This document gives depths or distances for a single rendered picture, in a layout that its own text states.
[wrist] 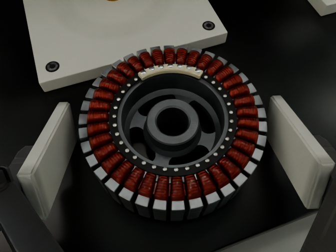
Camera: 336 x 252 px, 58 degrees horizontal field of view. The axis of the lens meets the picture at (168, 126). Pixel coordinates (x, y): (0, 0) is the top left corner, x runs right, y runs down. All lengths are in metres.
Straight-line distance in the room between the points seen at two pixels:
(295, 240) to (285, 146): 0.07
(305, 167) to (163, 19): 0.16
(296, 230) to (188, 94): 0.12
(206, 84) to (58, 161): 0.10
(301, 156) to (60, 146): 0.13
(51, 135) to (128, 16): 0.13
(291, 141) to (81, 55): 0.16
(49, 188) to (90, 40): 0.13
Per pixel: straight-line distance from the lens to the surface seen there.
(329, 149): 0.18
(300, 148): 0.17
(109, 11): 0.27
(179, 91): 0.21
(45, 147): 0.16
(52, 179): 0.17
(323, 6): 0.31
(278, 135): 0.19
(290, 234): 0.23
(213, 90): 0.19
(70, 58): 0.25
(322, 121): 0.24
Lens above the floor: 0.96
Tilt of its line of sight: 62 degrees down
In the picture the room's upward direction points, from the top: 1 degrees clockwise
